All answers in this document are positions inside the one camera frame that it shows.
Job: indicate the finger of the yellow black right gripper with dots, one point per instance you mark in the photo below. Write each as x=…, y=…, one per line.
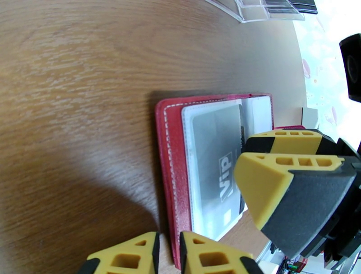
x=282, y=142
x=276, y=191

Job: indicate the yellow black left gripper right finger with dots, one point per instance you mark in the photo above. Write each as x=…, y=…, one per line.
x=211, y=259

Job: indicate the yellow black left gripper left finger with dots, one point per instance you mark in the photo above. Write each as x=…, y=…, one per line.
x=124, y=259

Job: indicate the silver VIP card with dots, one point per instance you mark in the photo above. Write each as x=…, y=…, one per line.
x=211, y=157

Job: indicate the red leather card holder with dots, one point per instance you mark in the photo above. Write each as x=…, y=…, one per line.
x=172, y=169

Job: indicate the clear acrylic card stand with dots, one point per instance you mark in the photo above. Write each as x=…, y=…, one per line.
x=253, y=11

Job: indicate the black card stack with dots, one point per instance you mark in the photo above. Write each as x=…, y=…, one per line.
x=306, y=6

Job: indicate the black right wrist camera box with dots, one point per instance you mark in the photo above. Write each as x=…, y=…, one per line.
x=352, y=70

